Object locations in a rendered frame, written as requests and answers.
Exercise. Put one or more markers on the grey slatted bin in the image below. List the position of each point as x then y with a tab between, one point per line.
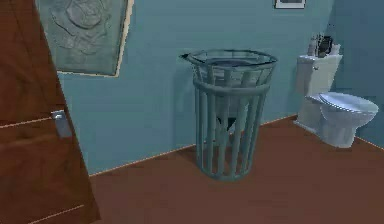
230	116

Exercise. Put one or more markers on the white bottle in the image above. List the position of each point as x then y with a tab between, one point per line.
312	46

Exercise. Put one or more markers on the small white framed picture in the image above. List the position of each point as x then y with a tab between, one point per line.
290	3

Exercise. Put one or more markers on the white toilet paper roll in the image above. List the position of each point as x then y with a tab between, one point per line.
335	49

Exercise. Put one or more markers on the brown wooden room door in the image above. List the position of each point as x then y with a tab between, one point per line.
30	133

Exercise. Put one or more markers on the grey-green framed wall picture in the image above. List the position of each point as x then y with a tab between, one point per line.
85	33

